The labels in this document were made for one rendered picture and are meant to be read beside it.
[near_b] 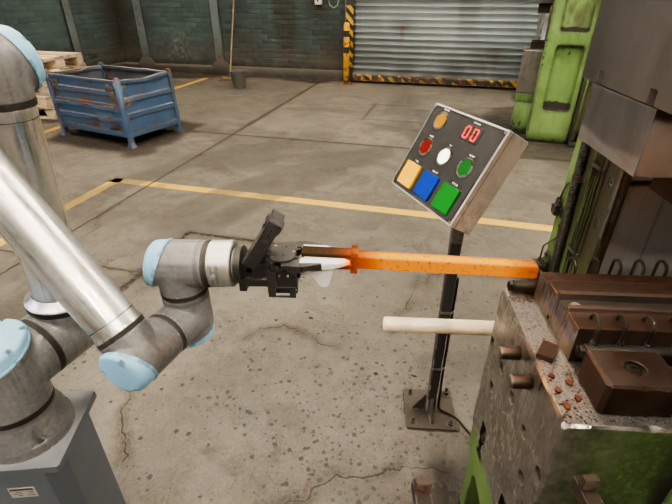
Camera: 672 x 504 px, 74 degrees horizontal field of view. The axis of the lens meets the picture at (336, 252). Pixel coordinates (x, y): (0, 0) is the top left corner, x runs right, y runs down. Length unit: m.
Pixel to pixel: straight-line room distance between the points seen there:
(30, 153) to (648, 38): 1.04
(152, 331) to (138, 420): 1.24
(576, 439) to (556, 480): 0.11
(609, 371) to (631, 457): 0.15
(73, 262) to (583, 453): 0.89
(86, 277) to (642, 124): 0.87
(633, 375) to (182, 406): 1.67
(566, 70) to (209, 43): 6.70
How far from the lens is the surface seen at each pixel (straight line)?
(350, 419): 1.94
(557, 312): 0.98
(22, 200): 0.87
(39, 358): 1.19
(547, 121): 5.68
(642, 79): 0.80
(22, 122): 1.03
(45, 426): 1.26
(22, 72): 1.02
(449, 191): 1.26
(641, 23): 0.83
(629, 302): 1.03
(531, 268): 0.87
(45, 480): 1.32
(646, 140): 0.76
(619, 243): 1.16
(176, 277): 0.87
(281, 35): 9.31
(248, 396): 2.05
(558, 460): 0.90
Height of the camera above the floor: 1.50
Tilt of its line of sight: 30 degrees down
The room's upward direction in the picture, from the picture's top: straight up
